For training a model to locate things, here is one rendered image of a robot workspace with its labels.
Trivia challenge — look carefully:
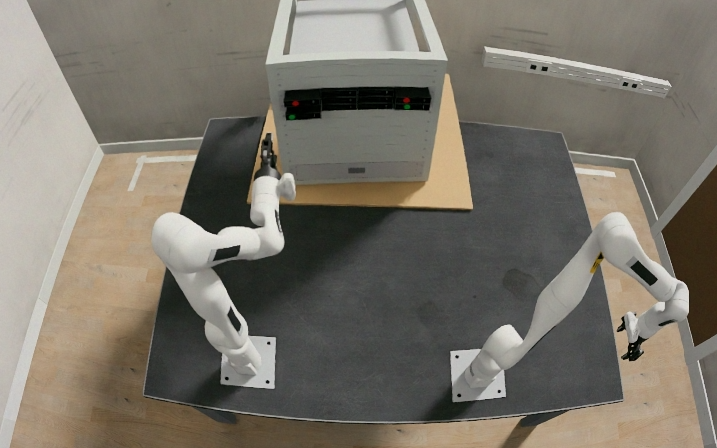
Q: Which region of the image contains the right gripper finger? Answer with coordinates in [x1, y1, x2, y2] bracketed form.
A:
[616, 312, 637, 332]
[621, 343, 644, 361]

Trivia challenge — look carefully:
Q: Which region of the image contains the tan flat wooden board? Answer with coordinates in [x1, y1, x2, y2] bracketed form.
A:
[261, 74, 473, 210]

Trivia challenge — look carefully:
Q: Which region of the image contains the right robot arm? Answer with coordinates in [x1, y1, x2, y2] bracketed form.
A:
[465, 212, 689, 388]

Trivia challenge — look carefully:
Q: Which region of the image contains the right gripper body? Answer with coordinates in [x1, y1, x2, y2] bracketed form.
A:
[632, 335, 647, 347]

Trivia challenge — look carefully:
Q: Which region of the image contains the white metal rack frame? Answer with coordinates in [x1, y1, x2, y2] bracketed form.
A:
[266, 0, 448, 185]

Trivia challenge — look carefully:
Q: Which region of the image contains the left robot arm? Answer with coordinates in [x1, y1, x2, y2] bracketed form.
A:
[151, 173, 296, 375]

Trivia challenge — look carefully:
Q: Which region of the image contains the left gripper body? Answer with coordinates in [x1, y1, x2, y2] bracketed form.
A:
[253, 156, 282, 182]

